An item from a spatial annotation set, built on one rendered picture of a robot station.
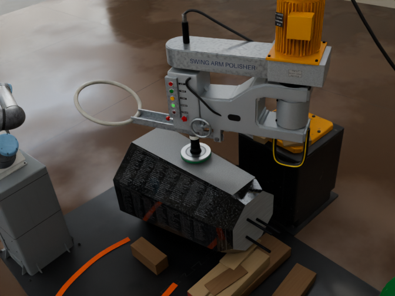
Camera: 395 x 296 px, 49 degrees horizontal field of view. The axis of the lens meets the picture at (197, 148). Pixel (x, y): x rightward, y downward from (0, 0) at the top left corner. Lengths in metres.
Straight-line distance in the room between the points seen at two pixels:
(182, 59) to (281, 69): 0.59
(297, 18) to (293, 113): 0.59
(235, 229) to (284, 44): 1.21
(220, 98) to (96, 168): 2.18
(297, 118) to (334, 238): 1.40
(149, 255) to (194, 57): 1.58
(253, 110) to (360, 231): 1.62
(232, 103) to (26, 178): 1.52
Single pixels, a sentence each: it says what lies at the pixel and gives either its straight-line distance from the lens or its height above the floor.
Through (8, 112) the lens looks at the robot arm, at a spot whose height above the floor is 1.57.
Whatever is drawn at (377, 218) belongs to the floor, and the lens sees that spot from 3.92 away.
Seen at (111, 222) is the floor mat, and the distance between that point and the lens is 3.85.
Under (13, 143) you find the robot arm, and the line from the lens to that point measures 3.03.
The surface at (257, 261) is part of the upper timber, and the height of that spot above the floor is 0.21.
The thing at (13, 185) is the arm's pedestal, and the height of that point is 0.85.
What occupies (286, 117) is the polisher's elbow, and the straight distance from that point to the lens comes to 2.56.
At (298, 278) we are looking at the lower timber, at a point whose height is 0.09.
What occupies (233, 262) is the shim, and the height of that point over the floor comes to 0.22.
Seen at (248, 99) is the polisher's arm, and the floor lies 1.40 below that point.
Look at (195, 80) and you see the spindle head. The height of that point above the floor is 1.49.
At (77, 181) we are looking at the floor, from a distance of 4.41.
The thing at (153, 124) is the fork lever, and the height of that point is 1.08.
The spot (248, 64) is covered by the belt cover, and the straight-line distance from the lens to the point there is 2.44.
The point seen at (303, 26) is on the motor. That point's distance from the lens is 2.23.
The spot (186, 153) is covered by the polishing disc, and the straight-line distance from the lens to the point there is 3.04.
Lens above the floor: 2.67
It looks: 36 degrees down
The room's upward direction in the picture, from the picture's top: 5 degrees counter-clockwise
